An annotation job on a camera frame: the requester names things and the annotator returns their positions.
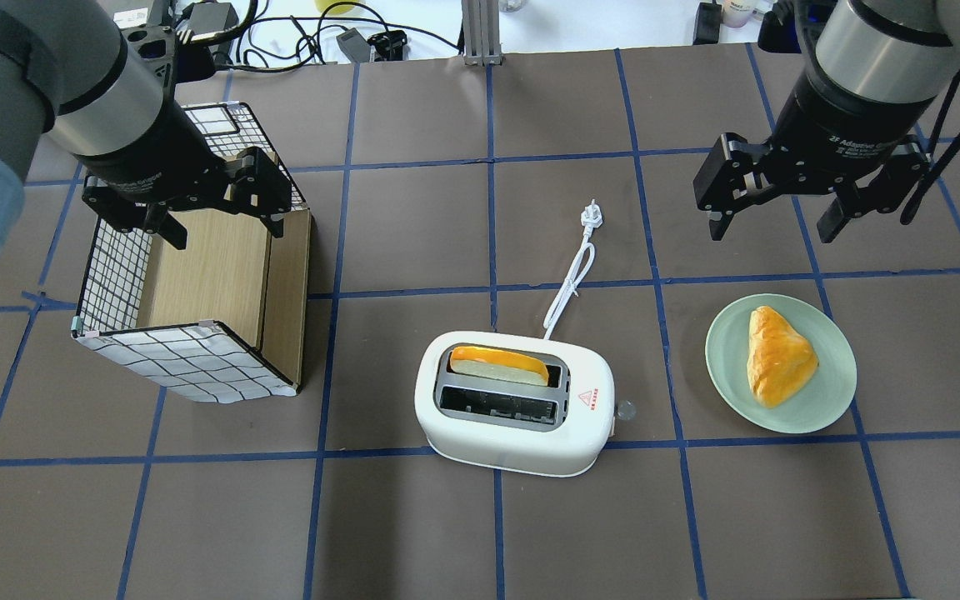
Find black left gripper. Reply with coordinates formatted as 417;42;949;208
82;102;293;250

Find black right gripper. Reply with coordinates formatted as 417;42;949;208
693;79;928;243

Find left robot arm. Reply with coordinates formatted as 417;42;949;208
0;1;293;254

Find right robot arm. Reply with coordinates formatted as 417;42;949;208
693;1;960;243

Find yellow bread slice in toaster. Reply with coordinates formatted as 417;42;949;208
448;346;550;387

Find white two-slot toaster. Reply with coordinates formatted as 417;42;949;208
414;331;617;478

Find grid-patterned wooden storage box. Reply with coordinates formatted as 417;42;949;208
71;102;313;404

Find black box at top right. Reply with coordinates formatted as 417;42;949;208
691;1;723;46

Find golden triangular bread roll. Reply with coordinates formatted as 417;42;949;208
747;305;819;408

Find black power adapter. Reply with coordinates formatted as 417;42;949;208
336;29;376;63

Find light green plate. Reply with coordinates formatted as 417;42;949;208
704;293;858;434

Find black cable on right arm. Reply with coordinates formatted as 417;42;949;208
899;67;960;225

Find black cables on desk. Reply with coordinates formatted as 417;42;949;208
197;0;464;74

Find white toaster power cord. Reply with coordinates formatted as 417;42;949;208
542;199;603;341

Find aluminium frame post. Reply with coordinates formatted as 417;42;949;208
461;0;503;66

